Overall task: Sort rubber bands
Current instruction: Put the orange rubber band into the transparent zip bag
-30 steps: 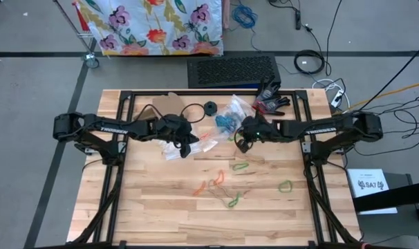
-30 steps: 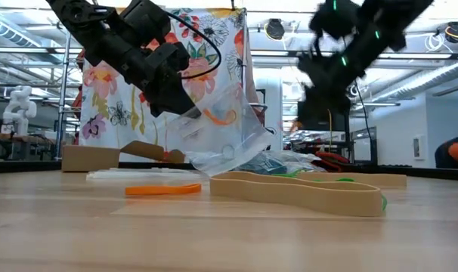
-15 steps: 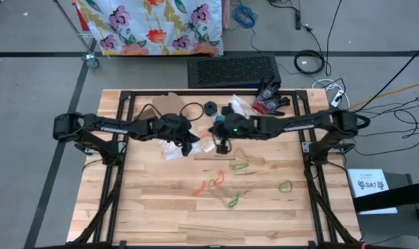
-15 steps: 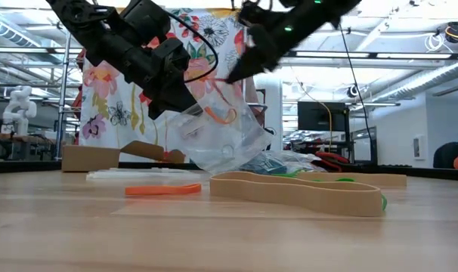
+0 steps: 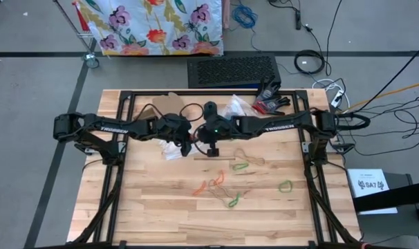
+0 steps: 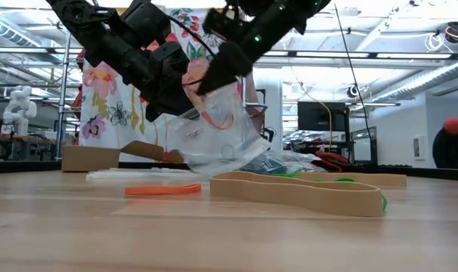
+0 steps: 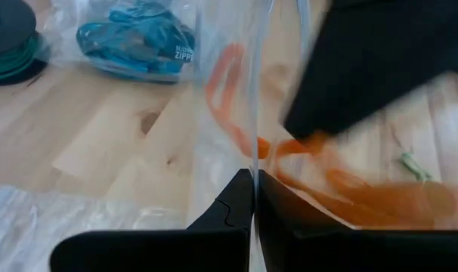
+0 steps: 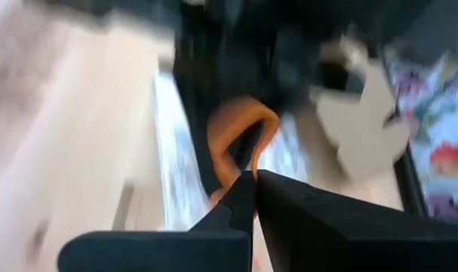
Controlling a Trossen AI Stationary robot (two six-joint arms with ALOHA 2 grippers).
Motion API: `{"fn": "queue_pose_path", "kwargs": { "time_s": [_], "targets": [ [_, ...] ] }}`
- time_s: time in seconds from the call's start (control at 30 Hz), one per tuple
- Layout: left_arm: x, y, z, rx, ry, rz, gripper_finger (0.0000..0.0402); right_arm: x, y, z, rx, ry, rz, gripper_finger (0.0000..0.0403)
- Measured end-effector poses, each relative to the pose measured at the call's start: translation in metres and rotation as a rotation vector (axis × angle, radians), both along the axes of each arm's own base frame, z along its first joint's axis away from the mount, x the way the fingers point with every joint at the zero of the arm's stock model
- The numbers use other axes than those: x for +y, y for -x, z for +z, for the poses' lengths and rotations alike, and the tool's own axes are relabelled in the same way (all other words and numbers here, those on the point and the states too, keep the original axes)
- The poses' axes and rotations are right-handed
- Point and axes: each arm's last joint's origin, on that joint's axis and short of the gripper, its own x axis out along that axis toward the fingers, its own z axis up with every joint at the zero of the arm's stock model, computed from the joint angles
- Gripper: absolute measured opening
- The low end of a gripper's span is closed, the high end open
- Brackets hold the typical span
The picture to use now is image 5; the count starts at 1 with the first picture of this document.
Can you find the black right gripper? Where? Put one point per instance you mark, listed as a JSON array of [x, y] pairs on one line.
[[214, 133]]

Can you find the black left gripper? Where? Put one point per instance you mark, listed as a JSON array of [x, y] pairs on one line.
[[173, 128]]

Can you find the clear plastic zip bag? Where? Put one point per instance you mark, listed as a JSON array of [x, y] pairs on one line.
[[242, 103], [228, 111]]

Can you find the orange rubber band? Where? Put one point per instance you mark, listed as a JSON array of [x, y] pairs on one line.
[[220, 178], [200, 189]]

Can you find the large tan rubber band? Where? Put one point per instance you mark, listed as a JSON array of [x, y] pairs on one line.
[[219, 191]]

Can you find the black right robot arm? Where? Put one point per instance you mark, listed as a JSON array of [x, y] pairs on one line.
[[282, 126]]

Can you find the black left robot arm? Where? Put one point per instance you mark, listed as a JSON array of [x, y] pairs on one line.
[[109, 126]]

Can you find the stack of clear zip bags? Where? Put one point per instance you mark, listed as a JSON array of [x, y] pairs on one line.
[[171, 154]]

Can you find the open cardboard box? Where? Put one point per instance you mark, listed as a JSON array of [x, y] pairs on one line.
[[171, 102]]

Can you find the black computer case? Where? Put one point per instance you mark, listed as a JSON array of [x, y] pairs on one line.
[[230, 71]]

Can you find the black red work glove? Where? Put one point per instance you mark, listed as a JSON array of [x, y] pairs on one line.
[[273, 105]]

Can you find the grey black work glove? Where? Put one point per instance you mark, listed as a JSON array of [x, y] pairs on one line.
[[269, 91]]

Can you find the white floral cloth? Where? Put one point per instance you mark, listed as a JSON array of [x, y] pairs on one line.
[[144, 27]]

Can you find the pink cloth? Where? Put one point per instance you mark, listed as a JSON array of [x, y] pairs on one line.
[[225, 14]]

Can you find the white power strip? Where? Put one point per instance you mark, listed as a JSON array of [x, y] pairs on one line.
[[337, 98]]

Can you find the black power strip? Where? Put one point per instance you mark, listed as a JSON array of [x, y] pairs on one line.
[[298, 19]]

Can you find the white paper sign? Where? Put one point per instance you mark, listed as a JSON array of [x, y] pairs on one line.
[[368, 185]]

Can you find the grey cart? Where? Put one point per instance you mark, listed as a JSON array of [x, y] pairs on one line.
[[399, 228]]

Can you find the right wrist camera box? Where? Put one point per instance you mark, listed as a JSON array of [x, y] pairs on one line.
[[213, 152]]

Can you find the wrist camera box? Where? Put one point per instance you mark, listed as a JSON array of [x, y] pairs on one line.
[[213, 152], [186, 150]]

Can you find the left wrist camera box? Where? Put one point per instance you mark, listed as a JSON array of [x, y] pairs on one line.
[[186, 150]]

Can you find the black table frame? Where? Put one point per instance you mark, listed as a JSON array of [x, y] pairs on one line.
[[213, 92]]

